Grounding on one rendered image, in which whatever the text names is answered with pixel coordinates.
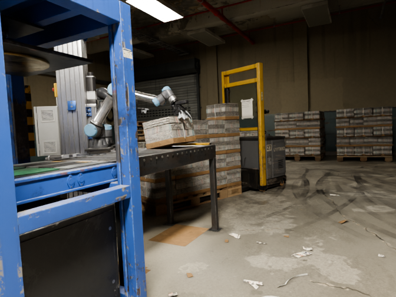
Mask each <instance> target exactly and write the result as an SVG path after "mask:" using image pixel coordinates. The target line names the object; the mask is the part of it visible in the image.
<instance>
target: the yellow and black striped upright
mask: <svg viewBox="0 0 396 297"><path fill-rule="evenodd" d="M24 87H25V101H26V109H27V123H28V137H29V151H30V156H36V155H35V139H34V124H33V116H32V102H31V89H30V85H24Z"/></svg>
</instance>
